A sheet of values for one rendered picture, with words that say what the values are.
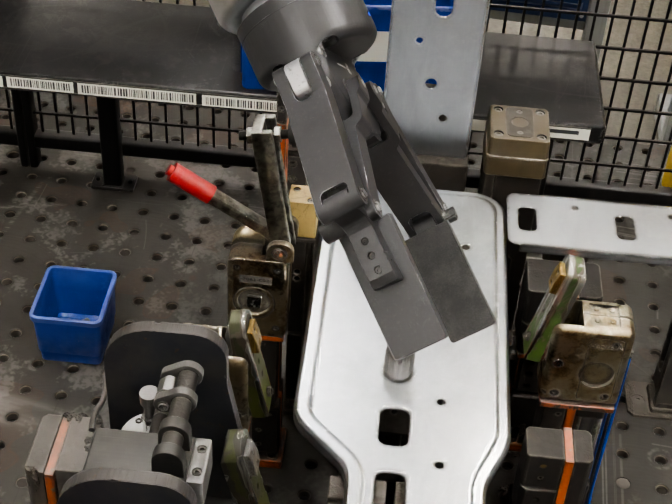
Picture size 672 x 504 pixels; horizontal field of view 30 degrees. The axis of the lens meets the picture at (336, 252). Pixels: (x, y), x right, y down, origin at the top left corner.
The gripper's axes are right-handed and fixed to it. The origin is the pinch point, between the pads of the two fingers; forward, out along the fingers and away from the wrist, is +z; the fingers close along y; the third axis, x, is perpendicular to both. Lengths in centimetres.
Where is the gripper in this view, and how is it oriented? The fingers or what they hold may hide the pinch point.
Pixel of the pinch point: (442, 322)
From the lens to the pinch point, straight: 70.7
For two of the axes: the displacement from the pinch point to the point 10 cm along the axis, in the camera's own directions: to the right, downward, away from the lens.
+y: -3.0, 0.0, -9.5
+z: 4.1, 9.0, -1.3
